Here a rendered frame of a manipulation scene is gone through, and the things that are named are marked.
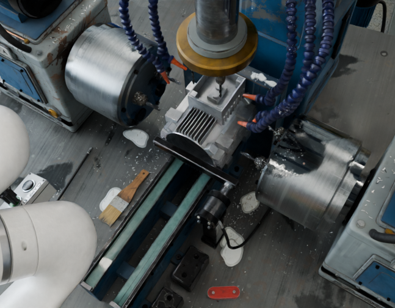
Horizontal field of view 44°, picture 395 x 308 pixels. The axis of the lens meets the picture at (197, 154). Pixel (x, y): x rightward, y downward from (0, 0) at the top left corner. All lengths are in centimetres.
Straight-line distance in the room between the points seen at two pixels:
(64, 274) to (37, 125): 101
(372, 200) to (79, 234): 65
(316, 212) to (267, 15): 49
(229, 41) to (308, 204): 41
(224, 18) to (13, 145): 49
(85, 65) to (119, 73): 11
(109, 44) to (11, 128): 65
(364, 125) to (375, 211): 58
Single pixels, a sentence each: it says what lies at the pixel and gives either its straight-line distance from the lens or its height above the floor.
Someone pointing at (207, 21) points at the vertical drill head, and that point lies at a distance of 100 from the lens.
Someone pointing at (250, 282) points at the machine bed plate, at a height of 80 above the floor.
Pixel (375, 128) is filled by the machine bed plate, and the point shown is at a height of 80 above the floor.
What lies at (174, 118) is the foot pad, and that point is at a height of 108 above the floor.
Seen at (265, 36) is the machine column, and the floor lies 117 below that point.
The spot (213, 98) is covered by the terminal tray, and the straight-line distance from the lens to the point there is 124.
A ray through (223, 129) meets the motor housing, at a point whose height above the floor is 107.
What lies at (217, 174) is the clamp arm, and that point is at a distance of 124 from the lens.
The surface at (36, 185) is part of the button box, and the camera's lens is 126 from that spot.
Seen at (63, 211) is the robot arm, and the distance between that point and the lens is 72.
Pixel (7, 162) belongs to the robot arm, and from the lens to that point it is 70.
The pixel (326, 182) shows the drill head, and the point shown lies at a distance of 112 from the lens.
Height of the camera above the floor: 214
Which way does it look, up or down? 61 degrees down
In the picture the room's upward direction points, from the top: 4 degrees counter-clockwise
